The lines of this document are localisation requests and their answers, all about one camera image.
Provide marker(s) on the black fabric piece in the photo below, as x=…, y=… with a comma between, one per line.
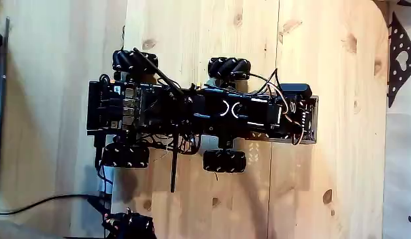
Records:
x=409, y=2

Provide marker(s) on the black antenna rod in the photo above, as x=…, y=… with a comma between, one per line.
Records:
x=155, y=69
x=174, y=166

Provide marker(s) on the black white-dotted heart sock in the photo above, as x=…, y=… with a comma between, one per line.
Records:
x=395, y=81

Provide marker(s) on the black flat panel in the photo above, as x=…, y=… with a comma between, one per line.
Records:
x=1, y=116

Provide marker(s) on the black mecanum wheel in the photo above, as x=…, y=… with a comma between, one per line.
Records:
x=133, y=61
x=125, y=156
x=224, y=161
x=228, y=68

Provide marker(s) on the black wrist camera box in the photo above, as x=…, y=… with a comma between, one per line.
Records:
x=296, y=90

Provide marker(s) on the grey perforated plastic basket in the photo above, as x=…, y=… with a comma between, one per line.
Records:
x=309, y=141

